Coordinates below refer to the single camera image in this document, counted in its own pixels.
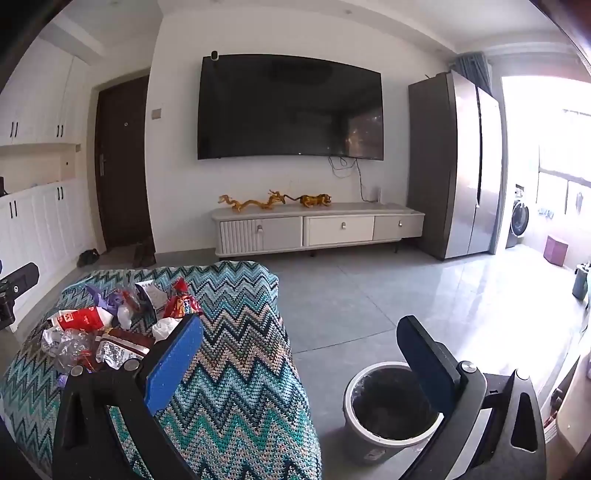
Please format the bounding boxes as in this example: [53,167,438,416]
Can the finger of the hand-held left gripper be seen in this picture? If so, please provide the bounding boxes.
[0,262,40,330]

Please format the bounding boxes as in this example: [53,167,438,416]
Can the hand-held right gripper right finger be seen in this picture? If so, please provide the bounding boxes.
[396,315,549,480]

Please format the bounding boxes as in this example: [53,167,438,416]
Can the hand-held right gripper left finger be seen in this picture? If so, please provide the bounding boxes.
[53,315,204,480]

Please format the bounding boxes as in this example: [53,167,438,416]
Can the grey round trash bin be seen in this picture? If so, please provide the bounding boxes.
[342,362,446,464]

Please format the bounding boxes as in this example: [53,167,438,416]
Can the white crumpled tissue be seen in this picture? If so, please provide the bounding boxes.
[151,318,179,342]

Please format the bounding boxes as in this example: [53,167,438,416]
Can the brown printed packet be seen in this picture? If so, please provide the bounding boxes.
[95,328,155,371]

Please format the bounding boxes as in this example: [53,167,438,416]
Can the red snack wrapper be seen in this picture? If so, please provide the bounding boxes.
[161,277,204,320]

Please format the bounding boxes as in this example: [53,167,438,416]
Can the white printed packet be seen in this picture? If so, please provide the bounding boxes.
[136,281,168,319]

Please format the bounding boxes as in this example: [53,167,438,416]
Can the zigzag knitted blanket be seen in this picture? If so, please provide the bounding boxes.
[0,261,322,480]

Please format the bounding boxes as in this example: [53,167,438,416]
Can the clear crumpled plastic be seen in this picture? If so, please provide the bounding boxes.
[42,328,100,371]

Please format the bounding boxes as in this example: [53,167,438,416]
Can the dark brown door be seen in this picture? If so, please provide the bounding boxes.
[95,76,151,254]

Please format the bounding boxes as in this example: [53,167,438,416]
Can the beige furniture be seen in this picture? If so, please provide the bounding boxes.
[544,351,591,462]

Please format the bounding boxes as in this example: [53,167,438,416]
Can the white television console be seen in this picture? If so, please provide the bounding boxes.
[211,202,426,258]

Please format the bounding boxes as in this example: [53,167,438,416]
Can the washing machine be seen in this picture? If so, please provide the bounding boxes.
[505,185,531,250]

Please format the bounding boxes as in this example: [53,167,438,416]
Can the golden dragon figurine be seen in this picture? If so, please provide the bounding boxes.
[218,189,289,216]

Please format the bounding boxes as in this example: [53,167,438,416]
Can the dark green container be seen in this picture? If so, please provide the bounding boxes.
[573,262,591,301]

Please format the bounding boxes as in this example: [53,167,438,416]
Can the silver refrigerator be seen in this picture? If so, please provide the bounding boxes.
[407,70,504,260]

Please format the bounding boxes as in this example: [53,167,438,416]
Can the golden tiger figurine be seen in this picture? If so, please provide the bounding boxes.
[288,194,334,210]

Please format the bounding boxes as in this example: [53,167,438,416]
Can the balcony window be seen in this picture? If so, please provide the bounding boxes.
[538,108,591,222]

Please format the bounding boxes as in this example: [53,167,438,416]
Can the grey curtain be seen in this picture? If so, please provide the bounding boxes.
[455,52,493,94]

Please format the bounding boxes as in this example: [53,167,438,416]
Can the white upper wall cabinet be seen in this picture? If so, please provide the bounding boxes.
[0,37,91,148]

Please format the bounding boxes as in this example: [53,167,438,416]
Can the black television cables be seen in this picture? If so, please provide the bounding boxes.
[329,156,371,204]

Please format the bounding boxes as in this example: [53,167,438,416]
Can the black wall television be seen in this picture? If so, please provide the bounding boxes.
[198,54,385,161]

